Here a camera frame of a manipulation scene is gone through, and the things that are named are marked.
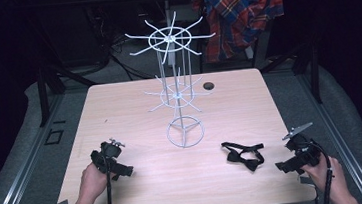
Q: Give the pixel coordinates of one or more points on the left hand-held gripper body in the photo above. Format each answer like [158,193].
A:
[107,153]

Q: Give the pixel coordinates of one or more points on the black metal stand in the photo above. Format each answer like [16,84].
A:
[43,95]
[315,75]

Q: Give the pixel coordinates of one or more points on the black table grommet hole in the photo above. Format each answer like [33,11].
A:
[208,86]

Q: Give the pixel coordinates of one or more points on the aluminium floor rail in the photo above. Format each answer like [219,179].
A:
[13,190]
[348,153]

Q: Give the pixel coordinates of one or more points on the person's right hand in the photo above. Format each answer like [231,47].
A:
[323,177]

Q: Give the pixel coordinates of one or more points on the person's left hand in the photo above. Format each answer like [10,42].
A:
[93,182]

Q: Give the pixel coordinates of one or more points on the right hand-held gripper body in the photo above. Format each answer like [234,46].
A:
[304,152]

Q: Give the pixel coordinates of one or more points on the red blue plaid shirt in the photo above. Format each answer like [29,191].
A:
[237,9]

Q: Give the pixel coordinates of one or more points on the black bow tie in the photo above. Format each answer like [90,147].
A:
[234,157]

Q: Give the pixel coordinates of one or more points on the grey metal post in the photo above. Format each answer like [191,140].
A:
[167,9]

